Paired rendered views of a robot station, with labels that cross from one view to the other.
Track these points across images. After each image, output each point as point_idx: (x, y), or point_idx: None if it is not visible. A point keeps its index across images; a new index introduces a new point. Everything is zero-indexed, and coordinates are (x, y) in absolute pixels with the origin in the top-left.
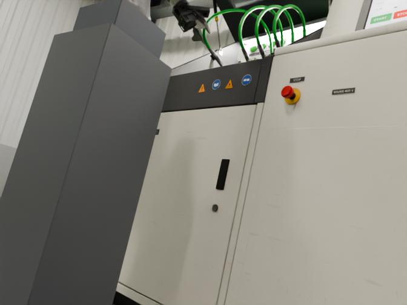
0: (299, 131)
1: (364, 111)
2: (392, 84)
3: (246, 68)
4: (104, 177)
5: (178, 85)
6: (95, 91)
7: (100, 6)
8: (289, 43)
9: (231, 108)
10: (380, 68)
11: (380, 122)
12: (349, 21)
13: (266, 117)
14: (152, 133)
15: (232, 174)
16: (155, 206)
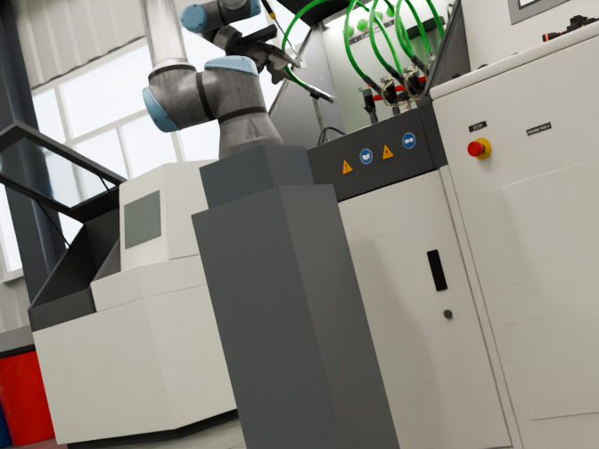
0: (509, 188)
1: (570, 147)
2: (587, 110)
3: (401, 124)
4: (343, 345)
5: None
6: (300, 265)
7: (235, 162)
8: (406, 8)
9: (405, 183)
10: (568, 93)
11: (592, 155)
12: None
13: (459, 182)
14: (351, 270)
15: (449, 265)
16: None
